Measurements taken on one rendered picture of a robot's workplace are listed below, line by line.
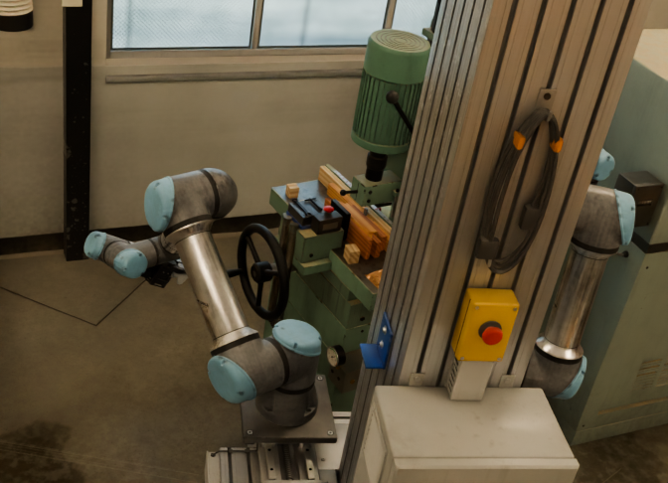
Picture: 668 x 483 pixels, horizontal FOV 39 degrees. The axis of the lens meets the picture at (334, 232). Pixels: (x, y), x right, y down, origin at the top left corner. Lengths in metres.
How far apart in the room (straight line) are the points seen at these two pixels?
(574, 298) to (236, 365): 0.78
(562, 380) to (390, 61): 0.93
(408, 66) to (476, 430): 1.13
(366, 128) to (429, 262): 1.05
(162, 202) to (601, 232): 0.97
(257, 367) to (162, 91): 2.03
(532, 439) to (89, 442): 1.91
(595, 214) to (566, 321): 0.28
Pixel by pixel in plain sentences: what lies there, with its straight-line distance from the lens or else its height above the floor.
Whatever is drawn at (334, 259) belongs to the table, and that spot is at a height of 0.88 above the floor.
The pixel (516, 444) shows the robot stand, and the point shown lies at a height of 1.23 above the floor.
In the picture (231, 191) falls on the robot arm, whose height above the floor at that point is 1.27.
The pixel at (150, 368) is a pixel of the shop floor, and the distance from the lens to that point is 3.60.
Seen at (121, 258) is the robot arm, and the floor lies 0.97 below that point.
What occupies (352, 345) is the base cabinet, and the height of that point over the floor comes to 0.64.
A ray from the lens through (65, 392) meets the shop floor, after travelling 3.51.
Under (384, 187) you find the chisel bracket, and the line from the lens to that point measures 2.76.
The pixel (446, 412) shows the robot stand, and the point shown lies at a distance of 1.75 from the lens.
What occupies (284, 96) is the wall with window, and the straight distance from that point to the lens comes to 4.09.
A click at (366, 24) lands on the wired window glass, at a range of 4.19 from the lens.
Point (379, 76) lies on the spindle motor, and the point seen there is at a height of 1.42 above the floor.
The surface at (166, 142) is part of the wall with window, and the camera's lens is 4.02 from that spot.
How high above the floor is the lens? 2.38
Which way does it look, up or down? 32 degrees down
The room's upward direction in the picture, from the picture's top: 10 degrees clockwise
